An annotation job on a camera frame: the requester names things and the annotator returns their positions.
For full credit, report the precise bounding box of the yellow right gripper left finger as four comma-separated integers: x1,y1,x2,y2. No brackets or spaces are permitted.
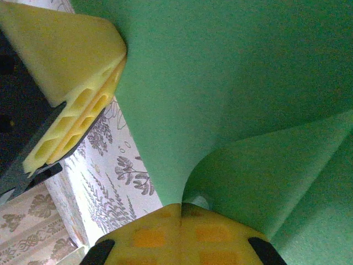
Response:
84,203,183,265

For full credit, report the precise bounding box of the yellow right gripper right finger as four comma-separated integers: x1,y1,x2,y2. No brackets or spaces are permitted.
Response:
180,202,288,265

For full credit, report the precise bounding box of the green square paper sheet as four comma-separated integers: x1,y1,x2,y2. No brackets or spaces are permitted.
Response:
70,0,353,265

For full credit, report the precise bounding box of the floral print tablecloth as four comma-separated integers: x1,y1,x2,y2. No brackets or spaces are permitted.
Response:
44,93,163,249

